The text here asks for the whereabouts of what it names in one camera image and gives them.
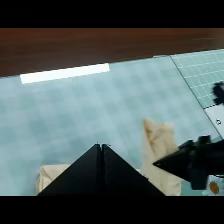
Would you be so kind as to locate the beige garment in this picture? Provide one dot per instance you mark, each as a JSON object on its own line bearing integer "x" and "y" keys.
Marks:
{"x": 160, "y": 150}

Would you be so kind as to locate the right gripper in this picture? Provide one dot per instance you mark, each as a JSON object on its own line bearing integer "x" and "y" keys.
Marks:
{"x": 208, "y": 160}

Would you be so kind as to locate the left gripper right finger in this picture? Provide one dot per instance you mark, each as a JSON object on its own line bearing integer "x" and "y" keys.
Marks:
{"x": 121, "y": 178}

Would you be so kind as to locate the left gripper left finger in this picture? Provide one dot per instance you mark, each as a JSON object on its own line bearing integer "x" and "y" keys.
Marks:
{"x": 80, "y": 178}

